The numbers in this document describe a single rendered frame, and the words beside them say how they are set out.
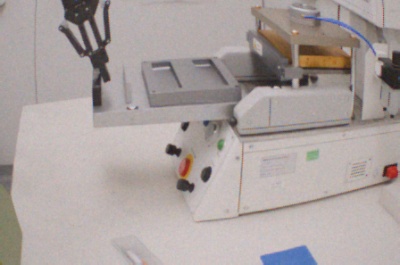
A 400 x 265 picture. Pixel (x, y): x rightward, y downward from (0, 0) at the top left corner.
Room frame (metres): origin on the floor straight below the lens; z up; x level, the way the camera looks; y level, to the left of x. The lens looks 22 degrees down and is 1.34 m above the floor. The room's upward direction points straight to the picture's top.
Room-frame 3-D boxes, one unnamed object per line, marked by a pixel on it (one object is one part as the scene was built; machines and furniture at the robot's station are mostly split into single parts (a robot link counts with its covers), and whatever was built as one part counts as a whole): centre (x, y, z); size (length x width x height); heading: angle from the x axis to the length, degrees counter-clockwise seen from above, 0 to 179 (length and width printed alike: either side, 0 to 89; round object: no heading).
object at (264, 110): (0.95, -0.18, 0.96); 0.26 x 0.05 x 0.07; 100
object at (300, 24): (1.09, -0.26, 1.08); 0.31 x 0.24 x 0.13; 10
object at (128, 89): (1.05, 0.07, 0.97); 0.30 x 0.22 x 0.08; 100
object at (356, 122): (1.11, -0.26, 0.93); 0.46 x 0.35 x 0.01; 100
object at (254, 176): (1.09, -0.23, 0.84); 0.53 x 0.37 x 0.17; 100
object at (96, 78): (1.02, 0.21, 0.99); 0.15 x 0.02 x 0.04; 10
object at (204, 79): (1.06, 0.02, 0.98); 0.20 x 0.17 x 0.03; 10
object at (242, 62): (1.23, -0.14, 0.96); 0.25 x 0.05 x 0.07; 100
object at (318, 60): (1.10, -0.23, 1.07); 0.22 x 0.17 x 0.10; 10
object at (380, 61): (0.91, -0.40, 1.05); 0.15 x 0.05 x 0.15; 10
